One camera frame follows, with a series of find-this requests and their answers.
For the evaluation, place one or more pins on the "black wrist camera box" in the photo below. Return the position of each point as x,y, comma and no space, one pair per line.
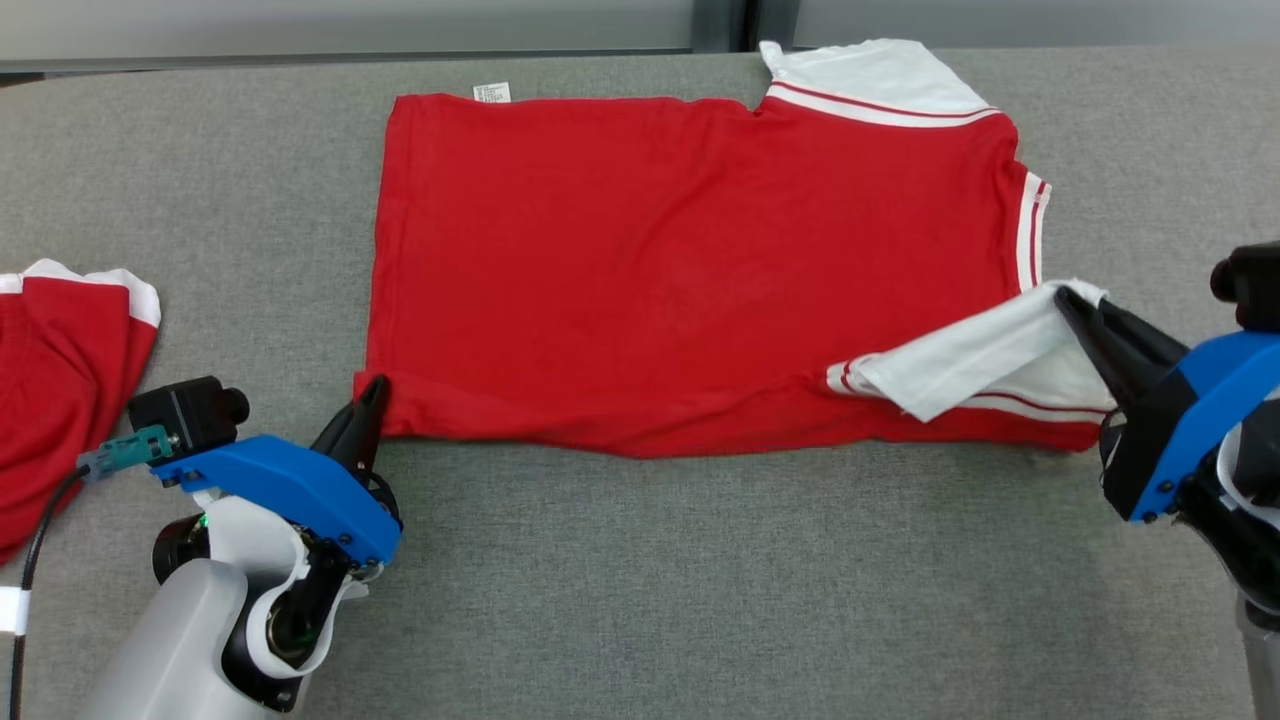
185,410
1250,285

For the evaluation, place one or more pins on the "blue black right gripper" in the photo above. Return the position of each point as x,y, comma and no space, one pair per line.
1170,430

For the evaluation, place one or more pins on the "grey double partition post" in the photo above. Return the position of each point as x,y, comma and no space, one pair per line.
745,22

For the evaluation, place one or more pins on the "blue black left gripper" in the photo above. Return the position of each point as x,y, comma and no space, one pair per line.
290,480

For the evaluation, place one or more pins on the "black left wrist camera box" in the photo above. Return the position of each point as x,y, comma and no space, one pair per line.
185,410

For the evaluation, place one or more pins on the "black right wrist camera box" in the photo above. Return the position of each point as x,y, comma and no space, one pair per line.
1250,285

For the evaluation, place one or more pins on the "red shorts with white waistband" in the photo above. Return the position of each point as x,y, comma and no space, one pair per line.
55,400

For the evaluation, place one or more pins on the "red jersey with white sleeves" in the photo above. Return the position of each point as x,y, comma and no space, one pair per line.
680,270

